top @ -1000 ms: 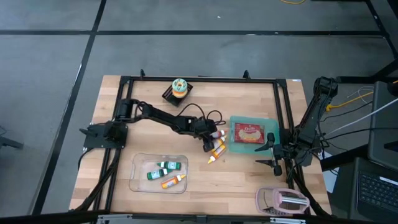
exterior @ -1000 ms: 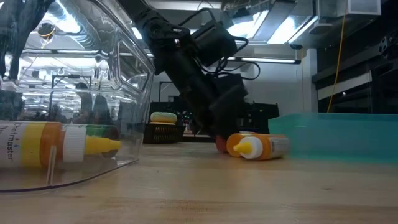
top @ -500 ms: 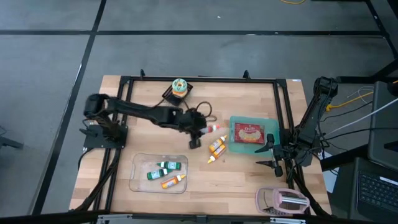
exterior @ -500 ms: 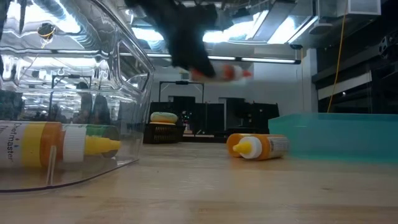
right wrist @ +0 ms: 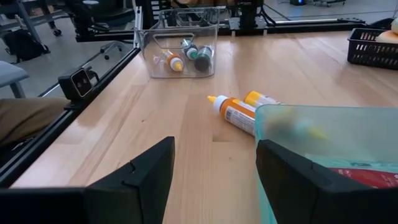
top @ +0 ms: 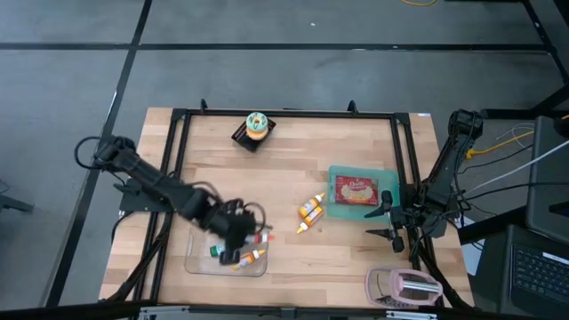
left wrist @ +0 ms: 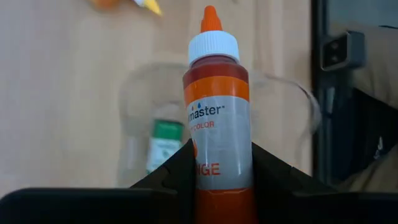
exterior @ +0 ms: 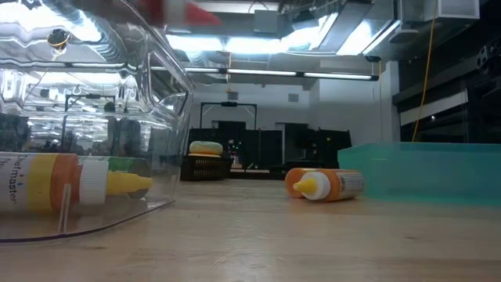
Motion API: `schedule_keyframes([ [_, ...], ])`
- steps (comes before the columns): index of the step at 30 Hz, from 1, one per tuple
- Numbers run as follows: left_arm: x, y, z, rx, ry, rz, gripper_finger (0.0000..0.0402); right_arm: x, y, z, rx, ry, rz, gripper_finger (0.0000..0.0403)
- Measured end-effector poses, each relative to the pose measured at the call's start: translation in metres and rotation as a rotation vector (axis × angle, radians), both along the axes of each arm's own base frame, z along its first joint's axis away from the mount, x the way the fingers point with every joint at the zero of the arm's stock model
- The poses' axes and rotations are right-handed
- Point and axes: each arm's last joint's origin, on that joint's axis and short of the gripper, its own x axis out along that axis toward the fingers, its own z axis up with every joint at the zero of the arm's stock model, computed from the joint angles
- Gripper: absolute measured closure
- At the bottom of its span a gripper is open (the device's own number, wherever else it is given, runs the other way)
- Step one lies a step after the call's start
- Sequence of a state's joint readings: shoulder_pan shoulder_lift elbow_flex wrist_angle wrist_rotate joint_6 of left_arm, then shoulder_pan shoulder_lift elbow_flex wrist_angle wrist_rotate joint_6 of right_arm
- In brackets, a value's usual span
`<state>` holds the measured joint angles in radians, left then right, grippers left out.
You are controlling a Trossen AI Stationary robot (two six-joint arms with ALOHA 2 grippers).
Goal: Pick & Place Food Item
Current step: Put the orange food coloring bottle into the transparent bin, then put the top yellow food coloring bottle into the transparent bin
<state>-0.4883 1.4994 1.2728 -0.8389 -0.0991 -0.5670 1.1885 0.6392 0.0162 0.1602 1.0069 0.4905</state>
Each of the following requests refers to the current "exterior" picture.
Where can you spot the clear plastic bin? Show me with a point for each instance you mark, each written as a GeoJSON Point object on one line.
{"type": "Point", "coordinates": [172, 117]}

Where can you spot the black background gantry frame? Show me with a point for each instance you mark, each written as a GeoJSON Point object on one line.
{"type": "Point", "coordinates": [229, 104]}

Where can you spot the long ceiling light strip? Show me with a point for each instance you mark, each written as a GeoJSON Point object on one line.
{"type": "Point", "coordinates": [336, 75]}

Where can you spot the black plastic mesh basket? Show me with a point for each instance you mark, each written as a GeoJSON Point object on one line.
{"type": "Point", "coordinates": [205, 169]}

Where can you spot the white ceiling unit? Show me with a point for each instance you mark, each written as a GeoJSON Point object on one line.
{"type": "Point", "coordinates": [450, 9]}

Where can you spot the black aluminium table frame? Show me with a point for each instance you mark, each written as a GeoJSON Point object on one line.
{"type": "Point", "coordinates": [258, 175]}

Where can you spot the teal plastic tray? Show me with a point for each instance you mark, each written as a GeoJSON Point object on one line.
{"type": "Point", "coordinates": [430, 172]}

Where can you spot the orange food colouring bottle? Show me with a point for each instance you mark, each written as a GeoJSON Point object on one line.
{"type": "Point", "coordinates": [340, 188]}

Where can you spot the black ceiling dome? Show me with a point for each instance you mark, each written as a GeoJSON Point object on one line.
{"type": "Point", "coordinates": [372, 59]}

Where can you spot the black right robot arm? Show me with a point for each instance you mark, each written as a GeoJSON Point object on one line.
{"type": "Point", "coordinates": [489, 55]}

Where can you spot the grey ceiling box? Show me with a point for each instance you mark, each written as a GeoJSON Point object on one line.
{"type": "Point", "coordinates": [266, 21]}

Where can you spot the yellow-banded food colouring bottle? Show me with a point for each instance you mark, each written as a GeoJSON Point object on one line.
{"type": "Point", "coordinates": [290, 182]}
{"type": "Point", "coordinates": [39, 182]}

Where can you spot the black partition panels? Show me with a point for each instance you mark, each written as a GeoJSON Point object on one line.
{"type": "Point", "coordinates": [332, 145]}

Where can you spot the grey wall vent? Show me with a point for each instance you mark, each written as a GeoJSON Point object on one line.
{"type": "Point", "coordinates": [293, 98]}

